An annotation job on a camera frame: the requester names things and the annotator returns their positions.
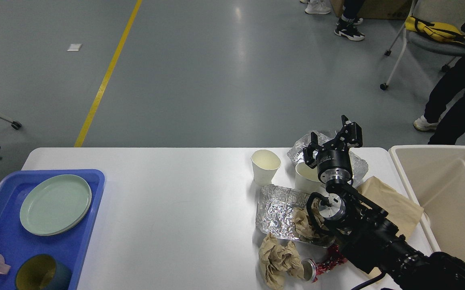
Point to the grey wheeled chair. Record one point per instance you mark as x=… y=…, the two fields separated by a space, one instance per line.
x=451 y=11

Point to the green plate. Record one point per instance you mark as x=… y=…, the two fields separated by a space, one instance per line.
x=56 y=205

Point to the beige plastic bin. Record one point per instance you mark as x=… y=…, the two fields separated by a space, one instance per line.
x=434 y=178

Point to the yellow bag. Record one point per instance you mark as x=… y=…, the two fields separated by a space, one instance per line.
x=435 y=31

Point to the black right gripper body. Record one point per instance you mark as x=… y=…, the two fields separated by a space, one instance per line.
x=333 y=165

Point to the person in black at right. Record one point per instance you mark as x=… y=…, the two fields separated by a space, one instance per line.
x=444 y=113

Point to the aluminium foil tray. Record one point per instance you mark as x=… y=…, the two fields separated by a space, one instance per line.
x=275 y=214

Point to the crushed red can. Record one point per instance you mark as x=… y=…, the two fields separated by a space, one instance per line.
x=312 y=269

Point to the white paper bowl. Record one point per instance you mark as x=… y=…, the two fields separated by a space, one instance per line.
x=306 y=179

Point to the crumpled brown paper ball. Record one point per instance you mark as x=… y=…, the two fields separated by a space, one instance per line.
x=276 y=261

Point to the crumpled brown paper in tray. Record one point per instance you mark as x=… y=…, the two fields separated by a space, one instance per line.
x=303 y=225

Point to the person in white sneakers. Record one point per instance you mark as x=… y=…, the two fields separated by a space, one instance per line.
x=316 y=7

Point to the grey caster leg at left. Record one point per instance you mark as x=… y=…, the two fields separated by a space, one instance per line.
x=14 y=123

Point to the crumpled foil sheet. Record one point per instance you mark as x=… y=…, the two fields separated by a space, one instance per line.
x=295 y=154

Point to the blue plastic tray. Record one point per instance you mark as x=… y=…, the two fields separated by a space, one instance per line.
x=17 y=245

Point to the white paper cup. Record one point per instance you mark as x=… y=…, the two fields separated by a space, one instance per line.
x=265 y=164

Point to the teal mug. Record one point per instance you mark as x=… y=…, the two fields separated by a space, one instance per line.
x=43 y=272

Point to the person in dark jeans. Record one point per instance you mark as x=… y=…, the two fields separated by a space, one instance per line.
x=349 y=20

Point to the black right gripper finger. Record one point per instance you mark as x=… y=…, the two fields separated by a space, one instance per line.
x=349 y=136
x=316 y=151

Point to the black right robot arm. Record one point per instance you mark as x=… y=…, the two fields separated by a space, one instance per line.
x=368 y=239

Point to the cardboard box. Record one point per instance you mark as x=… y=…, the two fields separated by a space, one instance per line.
x=385 y=9

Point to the flat brown paper bag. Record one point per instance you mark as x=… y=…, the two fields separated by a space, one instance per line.
x=403 y=212

